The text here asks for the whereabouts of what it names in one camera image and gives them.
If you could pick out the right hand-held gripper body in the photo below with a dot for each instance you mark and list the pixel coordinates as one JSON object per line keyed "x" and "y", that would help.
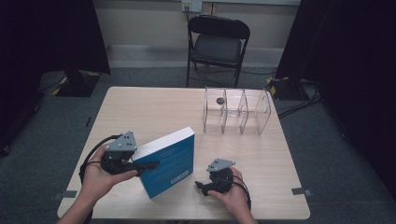
{"x": 221, "y": 179}

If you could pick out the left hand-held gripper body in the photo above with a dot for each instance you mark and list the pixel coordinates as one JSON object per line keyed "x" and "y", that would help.
{"x": 120, "y": 146}

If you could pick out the blue book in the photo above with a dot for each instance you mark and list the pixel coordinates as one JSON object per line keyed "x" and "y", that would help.
{"x": 168, "y": 161}

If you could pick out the clear acrylic book rack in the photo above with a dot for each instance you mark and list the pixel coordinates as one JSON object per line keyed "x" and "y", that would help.
{"x": 258, "y": 109}

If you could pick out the person's right hand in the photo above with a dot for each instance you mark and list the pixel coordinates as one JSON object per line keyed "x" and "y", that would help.
{"x": 235, "y": 197}

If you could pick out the person's left hand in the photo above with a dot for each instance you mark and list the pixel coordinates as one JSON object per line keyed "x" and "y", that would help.
{"x": 96, "y": 182}

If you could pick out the grey tape strip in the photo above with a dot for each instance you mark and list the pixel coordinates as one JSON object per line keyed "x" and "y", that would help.
{"x": 301, "y": 191}
{"x": 65, "y": 194}

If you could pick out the black stand base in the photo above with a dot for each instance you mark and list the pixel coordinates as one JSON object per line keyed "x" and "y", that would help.
{"x": 77, "y": 85}
{"x": 286, "y": 88}

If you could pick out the small dark round disc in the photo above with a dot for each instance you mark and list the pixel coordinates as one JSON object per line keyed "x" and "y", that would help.
{"x": 220, "y": 100}

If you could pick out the black folding chair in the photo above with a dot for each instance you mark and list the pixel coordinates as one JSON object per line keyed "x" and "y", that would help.
{"x": 218, "y": 46}

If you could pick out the black curtain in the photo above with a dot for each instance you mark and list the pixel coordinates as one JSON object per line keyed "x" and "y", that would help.
{"x": 351, "y": 62}
{"x": 31, "y": 46}

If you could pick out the white wall outlet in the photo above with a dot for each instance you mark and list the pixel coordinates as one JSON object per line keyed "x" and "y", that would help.
{"x": 192, "y": 5}

